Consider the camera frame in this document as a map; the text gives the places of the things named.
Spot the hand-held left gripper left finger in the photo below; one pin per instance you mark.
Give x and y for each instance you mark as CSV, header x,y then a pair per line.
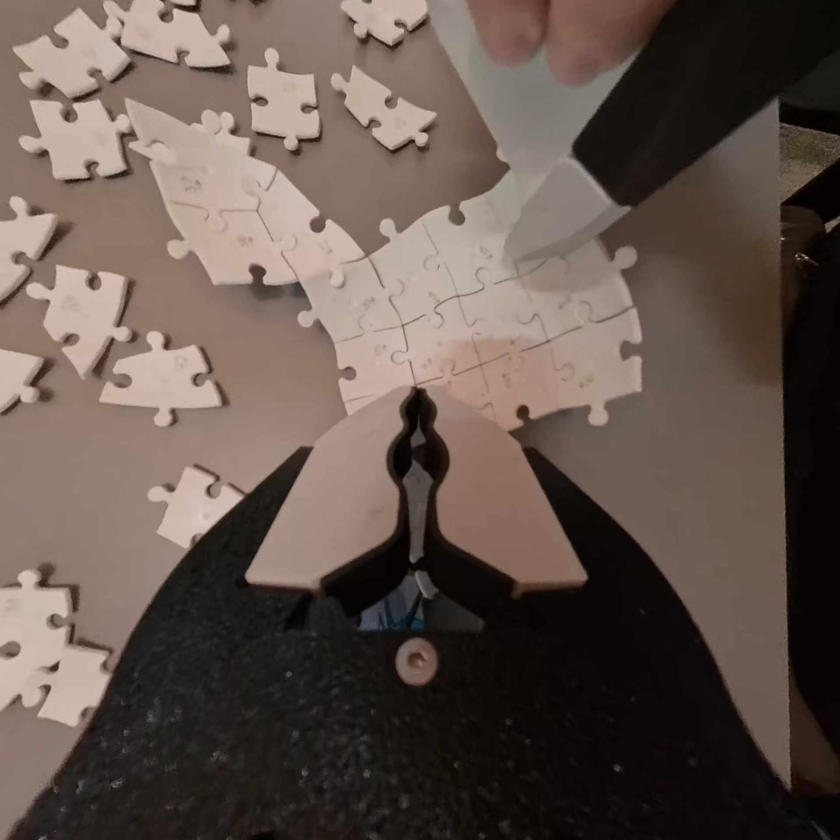
x,y
334,518

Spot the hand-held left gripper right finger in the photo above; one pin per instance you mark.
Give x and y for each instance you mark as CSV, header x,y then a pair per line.
x,y
499,518

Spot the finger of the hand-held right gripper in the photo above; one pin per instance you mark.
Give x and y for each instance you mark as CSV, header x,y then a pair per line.
x,y
512,124
564,210

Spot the single white puzzle piece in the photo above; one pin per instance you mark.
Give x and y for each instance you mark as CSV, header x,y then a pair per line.
x,y
417,518

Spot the assembled curved puzzle ball section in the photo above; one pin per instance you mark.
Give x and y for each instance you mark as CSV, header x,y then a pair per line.
x,y
459,308

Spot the white puzzle pieces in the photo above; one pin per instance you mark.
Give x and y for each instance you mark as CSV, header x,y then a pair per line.
x,y
79,138

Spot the person's right hand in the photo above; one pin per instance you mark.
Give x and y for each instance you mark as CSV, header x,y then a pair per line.
x,y
590,33

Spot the person's dark clothing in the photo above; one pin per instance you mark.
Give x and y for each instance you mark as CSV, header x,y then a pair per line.
x,y
817,525

